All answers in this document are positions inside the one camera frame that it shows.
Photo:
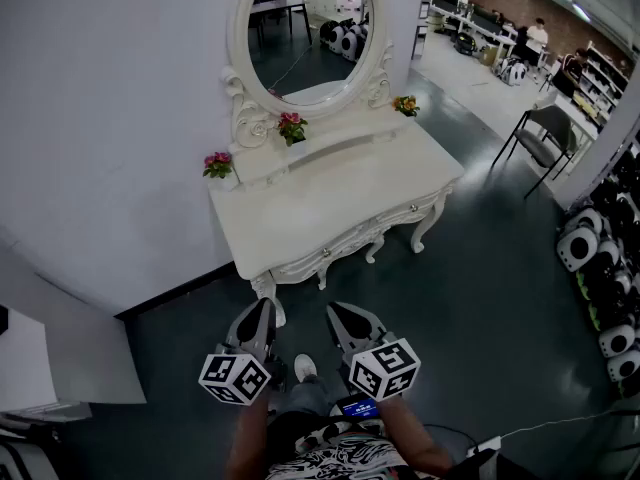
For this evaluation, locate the white shelving rack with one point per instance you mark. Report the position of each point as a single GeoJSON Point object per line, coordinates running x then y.
{"type": "Point", "coordinates": [602, 80]}

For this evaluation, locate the brown cardboard box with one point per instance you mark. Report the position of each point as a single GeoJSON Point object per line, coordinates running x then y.
{"type": "Point", "coordinates": [489, 55]}

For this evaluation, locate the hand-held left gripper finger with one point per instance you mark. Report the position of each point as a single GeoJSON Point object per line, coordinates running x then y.
{"type": "Point", "coordinates": [265, 328]}
{"type": "Point", "coordinates": [242, 329]}

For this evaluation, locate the person's patterned shirt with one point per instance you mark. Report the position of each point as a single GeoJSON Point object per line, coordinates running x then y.
{"type": "Point", "coordinates": [340, 458]}

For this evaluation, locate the black frame grey chair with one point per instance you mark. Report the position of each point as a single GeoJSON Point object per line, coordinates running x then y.
{"type": "Point", "coordinates": [542, 143]}

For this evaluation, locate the pink potted flower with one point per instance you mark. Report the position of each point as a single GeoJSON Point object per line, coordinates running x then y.
{"type": "Point", "coordinates": [292, 125]}
{"type": "Point", "coordinates": [218, 164]}

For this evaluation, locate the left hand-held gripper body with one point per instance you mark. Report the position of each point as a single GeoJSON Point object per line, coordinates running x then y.
{"type": "Point", "coordinates": [235, 375]}

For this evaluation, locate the person's white shoe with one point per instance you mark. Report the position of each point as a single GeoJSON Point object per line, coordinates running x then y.
{"type": "Point", "coordinates": [305, 367]}

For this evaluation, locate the white ornate dressing table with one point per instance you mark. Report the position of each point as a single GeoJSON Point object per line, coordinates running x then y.
{"type": "Point", "coordinates": [340, 203]}

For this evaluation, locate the orange potted flower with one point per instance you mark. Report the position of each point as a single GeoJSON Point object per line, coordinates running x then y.
{"type": "Point", "coordinates": [406, 104]}

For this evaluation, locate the oval white framed mirror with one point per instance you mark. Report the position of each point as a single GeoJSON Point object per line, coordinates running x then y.
{"type": "Point", "coordinates": [240, 13]}

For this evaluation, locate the long white office desk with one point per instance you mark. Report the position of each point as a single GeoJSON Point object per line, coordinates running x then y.
{"type": "Point", "coordinates": [492, 30]}

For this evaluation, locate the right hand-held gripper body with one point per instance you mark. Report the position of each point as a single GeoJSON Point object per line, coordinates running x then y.
{"type": "Point", "coordinates": [385, 368]}

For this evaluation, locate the white power strip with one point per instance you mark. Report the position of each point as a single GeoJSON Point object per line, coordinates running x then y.
{"type": "Point", "coordinates": [485, 445]}

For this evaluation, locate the large white board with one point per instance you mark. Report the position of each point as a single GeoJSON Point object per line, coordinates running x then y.
{"type": "Point", "coordinates": [90, 348]}

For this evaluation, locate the person's right forearm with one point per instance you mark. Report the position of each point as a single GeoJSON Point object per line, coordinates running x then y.
{"type": "Point", "coordinates": [410, 433]}

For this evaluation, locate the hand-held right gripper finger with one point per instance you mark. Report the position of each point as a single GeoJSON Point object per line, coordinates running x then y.
{"type": "Point", "coordinates": [340, 330]}
{"type": "Point", "coordinates": [364, 325]}

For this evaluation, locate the person's jeans leg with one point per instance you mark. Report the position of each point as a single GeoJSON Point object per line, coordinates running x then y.
{"type": "Point", "coordinates": [307, 395]}

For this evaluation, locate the small blue screen device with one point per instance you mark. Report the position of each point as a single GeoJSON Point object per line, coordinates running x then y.
{"type": "Point", "coordinates": [357, 409]}

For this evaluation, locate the person's left forearm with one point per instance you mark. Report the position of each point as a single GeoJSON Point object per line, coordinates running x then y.
{"type": "Point", "coordinates": [247, 438]}

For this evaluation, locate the white box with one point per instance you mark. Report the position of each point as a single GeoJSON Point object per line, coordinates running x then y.
{"type": "Point", "coordinates": [25, 363]}

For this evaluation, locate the black computer monitor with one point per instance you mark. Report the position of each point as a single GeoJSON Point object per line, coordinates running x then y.
{"type": "Point", "coordinates": [444, 2]}

